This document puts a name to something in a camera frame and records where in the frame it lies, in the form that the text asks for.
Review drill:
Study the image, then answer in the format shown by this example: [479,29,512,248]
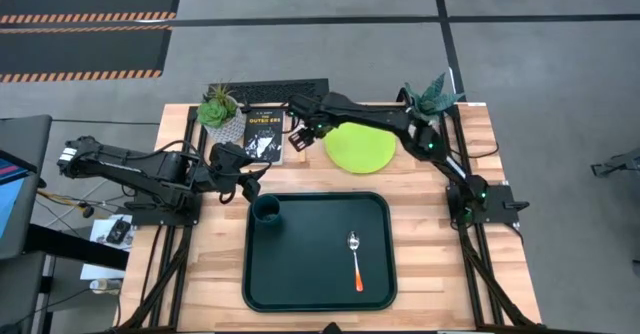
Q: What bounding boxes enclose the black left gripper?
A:
[199,163,270,203]

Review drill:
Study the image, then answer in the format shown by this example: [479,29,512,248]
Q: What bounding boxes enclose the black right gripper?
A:
[287,92,332,154]

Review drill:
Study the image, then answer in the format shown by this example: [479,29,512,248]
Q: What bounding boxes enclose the dark green cup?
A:
[251,193,283,227]

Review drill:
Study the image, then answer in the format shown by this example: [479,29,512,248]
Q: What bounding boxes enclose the lime green plate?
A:
[323,121,397,175]

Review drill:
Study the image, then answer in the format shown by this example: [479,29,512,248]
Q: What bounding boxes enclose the spoon with orange handle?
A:
[346,230,365,294]

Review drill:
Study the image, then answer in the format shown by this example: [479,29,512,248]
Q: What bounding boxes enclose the dark green plastic tray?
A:
[241,190,399,314]

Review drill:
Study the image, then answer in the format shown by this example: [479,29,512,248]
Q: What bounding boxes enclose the black paperback book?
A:
[243,109,286,167]

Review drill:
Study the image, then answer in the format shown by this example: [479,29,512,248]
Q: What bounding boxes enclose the black grid floor mat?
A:
[207,77,331,104]

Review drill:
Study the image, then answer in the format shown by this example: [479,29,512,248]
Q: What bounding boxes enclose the succulent in patterned pot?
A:
[196,81,248,145]

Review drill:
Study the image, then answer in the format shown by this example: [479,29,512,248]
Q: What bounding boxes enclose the spiky plant in white pot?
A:
[402,72,466,140]

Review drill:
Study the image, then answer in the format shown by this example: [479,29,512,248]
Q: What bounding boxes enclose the small black handheld device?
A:
[105,217,133,247]

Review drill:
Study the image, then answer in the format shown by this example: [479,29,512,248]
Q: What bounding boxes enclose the white paper sheet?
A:
[79,213,134,281]

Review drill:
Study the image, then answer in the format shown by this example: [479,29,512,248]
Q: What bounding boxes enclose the white plastic bottle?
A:
[89,277,123,294]

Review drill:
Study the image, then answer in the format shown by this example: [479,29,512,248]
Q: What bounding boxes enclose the black desk beam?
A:
[24,223,130,271]

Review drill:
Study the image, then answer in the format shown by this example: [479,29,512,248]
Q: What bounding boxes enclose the dark grey computer monitor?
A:
[0,114,54,261]

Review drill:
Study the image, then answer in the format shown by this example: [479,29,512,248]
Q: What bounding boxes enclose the black stand leg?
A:
[590,148,640,178]

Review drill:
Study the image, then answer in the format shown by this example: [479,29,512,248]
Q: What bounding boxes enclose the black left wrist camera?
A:
[210,142,250,167]

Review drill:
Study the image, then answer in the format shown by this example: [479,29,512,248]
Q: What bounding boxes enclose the black frame cross rail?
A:
[199,102,409,114]

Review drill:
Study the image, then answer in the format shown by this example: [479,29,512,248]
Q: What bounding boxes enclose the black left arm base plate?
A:
[130,193,203,227]

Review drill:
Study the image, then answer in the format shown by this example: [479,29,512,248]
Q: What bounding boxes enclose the black left frame rails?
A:
[115,104,209,333]

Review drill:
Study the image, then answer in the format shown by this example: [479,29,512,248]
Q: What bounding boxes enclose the black frame rails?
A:
[438,104,546,333]
[115,104,209,333]

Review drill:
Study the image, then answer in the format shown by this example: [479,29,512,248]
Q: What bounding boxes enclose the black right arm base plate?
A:
[445,183,531,226]

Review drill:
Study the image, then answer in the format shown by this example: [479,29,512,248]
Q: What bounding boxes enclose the black right frame rails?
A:
[438,104,546,333]

